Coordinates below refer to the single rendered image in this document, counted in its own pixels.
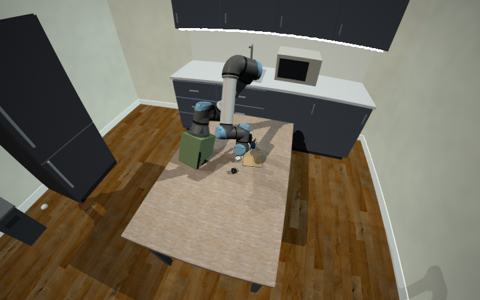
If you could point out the tan flat mat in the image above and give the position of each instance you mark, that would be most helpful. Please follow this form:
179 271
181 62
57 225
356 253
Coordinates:
253 159

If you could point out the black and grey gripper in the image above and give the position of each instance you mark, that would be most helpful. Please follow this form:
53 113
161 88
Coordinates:
250 142

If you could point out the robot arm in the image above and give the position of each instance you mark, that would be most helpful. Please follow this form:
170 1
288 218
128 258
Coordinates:
236 73

